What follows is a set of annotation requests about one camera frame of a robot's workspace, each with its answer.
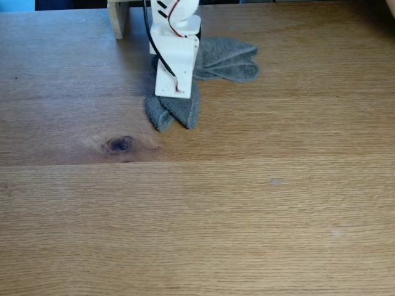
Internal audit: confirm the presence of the grey terry cleaning cloth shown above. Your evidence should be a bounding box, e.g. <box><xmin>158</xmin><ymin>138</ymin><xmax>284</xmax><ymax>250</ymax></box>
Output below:
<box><xmin>144</xmin><ymin>36</ymin><xmax>260</xmax><ymax>133</ymax></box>

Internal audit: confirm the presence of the dark background object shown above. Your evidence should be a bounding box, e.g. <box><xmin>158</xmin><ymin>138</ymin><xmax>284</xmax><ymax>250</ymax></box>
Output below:
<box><xmin>35</xmin><ymin>0</ymin><xmax>109</xmax><ymax>12</ymax></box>

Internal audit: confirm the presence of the light blue background object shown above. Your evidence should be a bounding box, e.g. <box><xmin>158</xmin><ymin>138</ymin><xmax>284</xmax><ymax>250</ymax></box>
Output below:
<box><xmin>0</xmin><ymin>0</ymin><xmax>35</xmax><ymax>13</ymax></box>

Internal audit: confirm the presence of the black cable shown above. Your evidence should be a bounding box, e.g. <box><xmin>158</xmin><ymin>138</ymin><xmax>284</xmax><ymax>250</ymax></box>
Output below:
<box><xmin>143</xmin><ymin>0</ymin><xmax>179</xmax><ymax>78</ymax></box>

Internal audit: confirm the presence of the red and white cable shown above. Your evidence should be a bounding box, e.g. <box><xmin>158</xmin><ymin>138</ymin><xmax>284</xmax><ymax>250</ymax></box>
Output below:
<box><xmin>167</xmin><ymin>0</ymin><xmax>186</xmax><ymax>94</ymax></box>

